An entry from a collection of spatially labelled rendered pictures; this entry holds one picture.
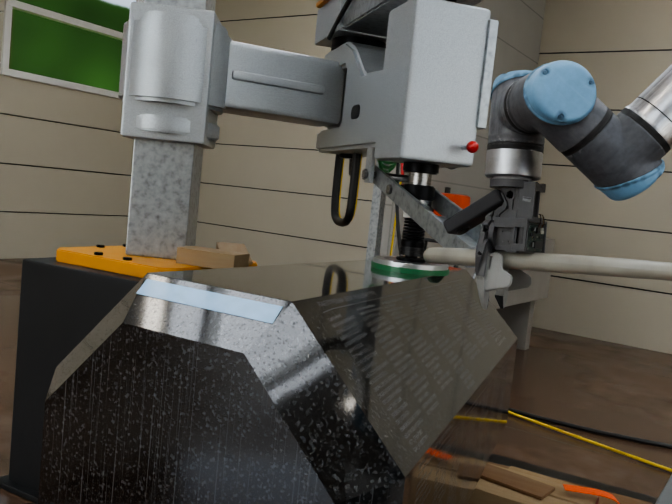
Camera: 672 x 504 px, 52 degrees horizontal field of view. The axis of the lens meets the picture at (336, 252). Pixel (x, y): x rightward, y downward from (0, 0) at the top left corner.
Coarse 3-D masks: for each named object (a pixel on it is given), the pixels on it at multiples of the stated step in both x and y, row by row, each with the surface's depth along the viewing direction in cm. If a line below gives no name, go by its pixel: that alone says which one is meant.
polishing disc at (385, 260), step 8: (376, 256) 196; (384, 256) 199; (392, 256) 202; (384, 264) 187; (392, 264) 185; (400, 264) 184; (408, 264) 184; (416, 264) 184; (424, 264) 187; (432, 264) 189; (440, 264) 192
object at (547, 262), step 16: (432, 256) 126; (448, 256) 121; (464, 256) 117; (512, 256) 112; (528, 256) 110; (544, 256) 109; (560, 256) 109; (576, 256) 109; (592, 256) 109; (560, 272) 110; (576, 272) 109; (592, 272) 108; (608, 272) 108; (624, 272) 108; (640, 272) 109; (656, 272) 110
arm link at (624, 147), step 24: (648, 96) 98; (624, 120) 99; (648, 120) 97; (576, 144) 99; (600, 144) 98; (624, 144) 98; (648, 144) 97; (600, 168) 99; (624, 168) 98; (648, 168) 98; (624, 192) 100
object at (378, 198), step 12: (384, 168) 418; (396, 168) 429; (372, 204) 424; (384, 204) 425; (372, 216) 424; (396, 216) 425; (372, 228) 424; (396, 228) 424; (372, 240) 424; (372, 252) 424; (528, 420) 346; (552, 420) 347; (564, 432) 331; (600, 432) 337; (600, 444) 318; (648, 444) 330; (660, 444) 328; (636, 456) 306
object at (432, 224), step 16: (384, 176) 201; (400, 176) 211; (384, 192) 200; (400, 192) 189; (416, 208) 178; (448, 208) 185; (432, 224) 169; (480, 224) 169; (448, 240) 160; (464, 240) 154
